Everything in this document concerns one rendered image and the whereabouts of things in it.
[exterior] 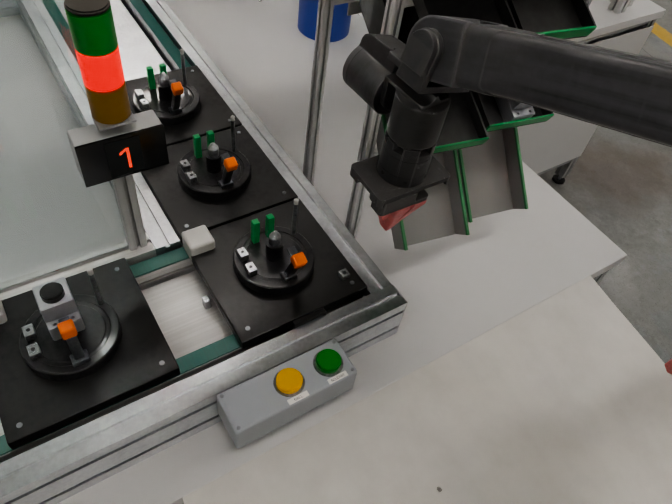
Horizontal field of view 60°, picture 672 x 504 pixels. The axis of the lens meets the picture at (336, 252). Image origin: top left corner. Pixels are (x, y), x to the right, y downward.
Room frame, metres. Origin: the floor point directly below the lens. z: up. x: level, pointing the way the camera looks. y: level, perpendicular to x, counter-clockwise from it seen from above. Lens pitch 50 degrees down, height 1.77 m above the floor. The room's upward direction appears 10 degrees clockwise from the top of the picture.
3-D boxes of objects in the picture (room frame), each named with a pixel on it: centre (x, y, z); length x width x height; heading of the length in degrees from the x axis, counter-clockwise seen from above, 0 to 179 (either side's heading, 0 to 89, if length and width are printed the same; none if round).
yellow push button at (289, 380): (0.41, 0.04, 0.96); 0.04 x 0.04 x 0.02
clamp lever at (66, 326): (0.39, 0.34, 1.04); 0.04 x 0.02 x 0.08; 40
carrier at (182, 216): (0.82, 0.26, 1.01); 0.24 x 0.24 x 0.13; 40
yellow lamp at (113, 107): (0.60, 0.33, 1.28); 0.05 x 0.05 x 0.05
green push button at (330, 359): (0.46, -0.02, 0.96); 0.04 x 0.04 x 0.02
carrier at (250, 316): (0.63, 0.10, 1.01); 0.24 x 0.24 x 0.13; 40
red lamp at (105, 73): (0.60, 0.33, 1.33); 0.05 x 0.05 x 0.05
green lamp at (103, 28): (0.60, 0.33, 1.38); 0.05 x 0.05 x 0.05
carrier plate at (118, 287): (0.42, 0.37, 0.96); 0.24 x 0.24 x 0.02; 40
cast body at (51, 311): (0.43, 0.38, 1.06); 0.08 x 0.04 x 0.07; 40
